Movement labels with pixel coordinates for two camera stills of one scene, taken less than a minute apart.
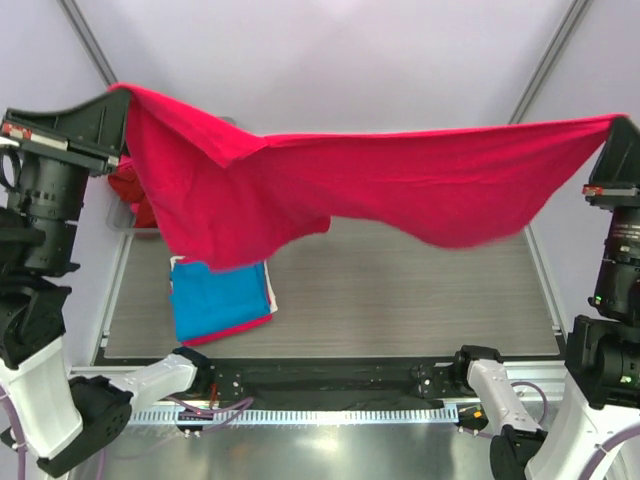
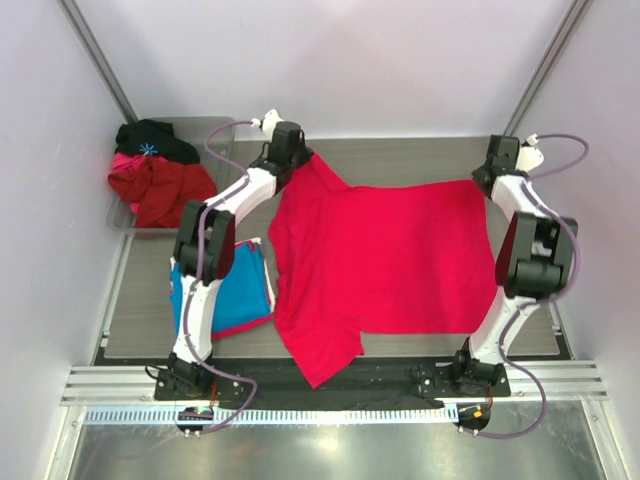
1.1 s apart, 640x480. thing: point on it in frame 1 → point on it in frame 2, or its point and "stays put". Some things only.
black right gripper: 616,174 → 477,172
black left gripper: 91,130 → 304,155
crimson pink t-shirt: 218,195 → 386,260
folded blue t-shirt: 206,300 stays put
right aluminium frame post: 549,62 stays put
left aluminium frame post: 86,38 stays put
